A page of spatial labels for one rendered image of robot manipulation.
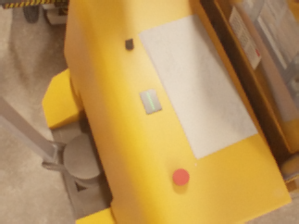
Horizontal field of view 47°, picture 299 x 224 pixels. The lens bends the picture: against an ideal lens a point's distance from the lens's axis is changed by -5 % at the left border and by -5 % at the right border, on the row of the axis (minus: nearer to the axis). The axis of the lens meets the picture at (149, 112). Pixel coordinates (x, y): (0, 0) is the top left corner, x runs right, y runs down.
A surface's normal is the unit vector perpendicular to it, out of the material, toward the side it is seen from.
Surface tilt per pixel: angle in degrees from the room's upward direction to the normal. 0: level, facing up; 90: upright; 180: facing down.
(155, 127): 0
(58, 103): 22
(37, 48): 0
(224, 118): 0
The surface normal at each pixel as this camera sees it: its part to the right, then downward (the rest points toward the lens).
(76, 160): -0.01, -0.33
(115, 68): -0.24, -0.25
